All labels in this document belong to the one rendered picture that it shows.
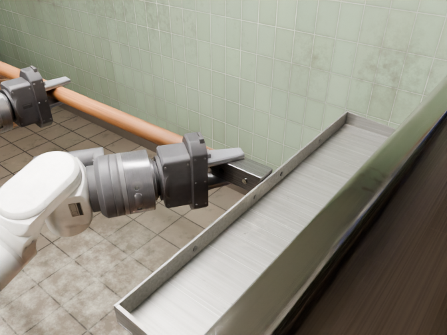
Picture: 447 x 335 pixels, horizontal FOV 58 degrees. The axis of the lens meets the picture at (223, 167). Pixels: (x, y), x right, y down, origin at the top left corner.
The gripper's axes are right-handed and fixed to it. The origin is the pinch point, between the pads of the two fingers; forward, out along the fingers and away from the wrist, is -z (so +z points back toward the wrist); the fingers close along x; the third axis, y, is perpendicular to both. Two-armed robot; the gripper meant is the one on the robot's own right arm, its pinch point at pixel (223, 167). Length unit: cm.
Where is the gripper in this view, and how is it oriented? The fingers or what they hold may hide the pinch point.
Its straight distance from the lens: 60.5
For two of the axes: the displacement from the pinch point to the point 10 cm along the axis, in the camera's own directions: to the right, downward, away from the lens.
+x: 0.1, -8.3, -5.5
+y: -3.0, -5.3, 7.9
